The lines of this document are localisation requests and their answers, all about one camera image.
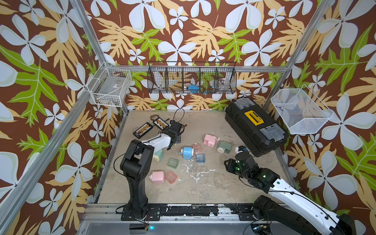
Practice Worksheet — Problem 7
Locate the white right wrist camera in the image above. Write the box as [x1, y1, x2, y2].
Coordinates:
[235, 146, 249, 154]

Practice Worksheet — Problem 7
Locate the aluminium frame back bar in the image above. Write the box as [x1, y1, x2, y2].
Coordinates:
[108, 65, 288, 73]

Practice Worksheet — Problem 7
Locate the black yellow-latch toolbox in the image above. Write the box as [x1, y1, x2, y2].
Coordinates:
[225, 98, 289, 157]

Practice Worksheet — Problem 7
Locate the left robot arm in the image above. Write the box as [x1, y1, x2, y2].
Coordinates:
[120, 120, 185, 220]

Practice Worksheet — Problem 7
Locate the clear blue tray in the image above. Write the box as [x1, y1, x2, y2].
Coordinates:
[195, 154, 206, 164]

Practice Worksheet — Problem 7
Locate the green pencil sharpener right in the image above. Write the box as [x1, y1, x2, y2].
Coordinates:
[217, 141, 232, 154]

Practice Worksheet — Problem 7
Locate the black charging board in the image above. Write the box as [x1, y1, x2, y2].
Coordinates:
[133, 122, 153, 139]
[153, 117, 169, 131]

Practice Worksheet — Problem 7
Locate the white wire basket left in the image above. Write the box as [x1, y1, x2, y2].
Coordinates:
[88, 63, 132, 107]

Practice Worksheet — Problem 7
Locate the blue pencil sharpener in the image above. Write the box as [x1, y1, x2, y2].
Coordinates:
[179, 147, 194, 160]

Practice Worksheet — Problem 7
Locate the black charging board left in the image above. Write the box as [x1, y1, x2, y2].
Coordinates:
[133, 122, 153, 139]

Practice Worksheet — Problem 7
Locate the green pencil sharpener left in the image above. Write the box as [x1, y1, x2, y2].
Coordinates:
[153, 150, 164, 162]

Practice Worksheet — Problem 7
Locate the pink pencil sharpener right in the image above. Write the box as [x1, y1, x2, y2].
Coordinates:
[203, 134, 219, 147]

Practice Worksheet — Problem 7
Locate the clear green tray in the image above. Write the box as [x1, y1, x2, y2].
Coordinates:
[167, 158, 179, 169]

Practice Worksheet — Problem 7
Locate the clear red tray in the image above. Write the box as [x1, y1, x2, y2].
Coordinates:
[164, 171, 178, 184]

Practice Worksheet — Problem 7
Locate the pink pencil sharpener left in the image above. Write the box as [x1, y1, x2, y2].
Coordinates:
[149, 171, 165, 185]

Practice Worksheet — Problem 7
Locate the black wire basket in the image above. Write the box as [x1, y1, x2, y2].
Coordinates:
[146, 61, 237, 95]

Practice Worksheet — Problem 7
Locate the white mesh basket right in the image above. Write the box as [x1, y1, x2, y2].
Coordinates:
[271, 85, 334, 135]

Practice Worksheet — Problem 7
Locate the aluminium frame post right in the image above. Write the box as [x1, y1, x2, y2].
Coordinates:
[262, 1, 335, 111]

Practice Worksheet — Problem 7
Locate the green pencil sharpener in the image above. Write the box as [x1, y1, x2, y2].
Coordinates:
[153, 150, 164, 162]
[217, 141, 232, 154]

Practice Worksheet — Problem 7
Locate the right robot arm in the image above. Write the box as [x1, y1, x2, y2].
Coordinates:
[224, 151, 356, 235]

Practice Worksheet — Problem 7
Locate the aluminium frame post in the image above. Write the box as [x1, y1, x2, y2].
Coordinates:
[70, 1, 129, 116]
[262, 1, 335, 111]

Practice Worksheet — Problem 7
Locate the black charging board right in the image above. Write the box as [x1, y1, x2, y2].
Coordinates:
[153, 117, 169, 131]

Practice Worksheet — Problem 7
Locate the aluminium frame post left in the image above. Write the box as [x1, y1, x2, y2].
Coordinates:
[70, 1, 129, 116]

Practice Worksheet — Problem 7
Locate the pink pencil sharpener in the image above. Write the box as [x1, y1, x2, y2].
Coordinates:
[203, 134, 219, 147]
[149, 171, 165, 185]

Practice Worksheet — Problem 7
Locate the clear pink tray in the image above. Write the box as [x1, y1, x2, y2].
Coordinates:
[192, 143, 202, 155]

